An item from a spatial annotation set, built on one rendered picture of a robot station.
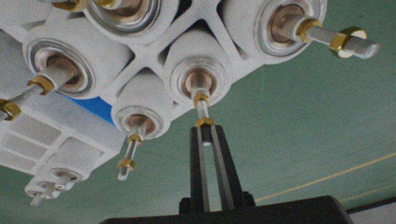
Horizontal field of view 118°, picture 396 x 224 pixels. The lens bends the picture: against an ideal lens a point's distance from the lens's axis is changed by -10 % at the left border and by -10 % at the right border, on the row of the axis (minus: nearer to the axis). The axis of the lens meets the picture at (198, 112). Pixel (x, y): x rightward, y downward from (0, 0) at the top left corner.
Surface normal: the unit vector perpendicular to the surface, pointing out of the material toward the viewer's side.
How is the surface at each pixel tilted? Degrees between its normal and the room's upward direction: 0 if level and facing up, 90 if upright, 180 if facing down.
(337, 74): 0
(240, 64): 0
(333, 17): 0
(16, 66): 90
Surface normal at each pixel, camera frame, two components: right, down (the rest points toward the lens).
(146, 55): 0.07, 0.65
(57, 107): 0.80, -0.48
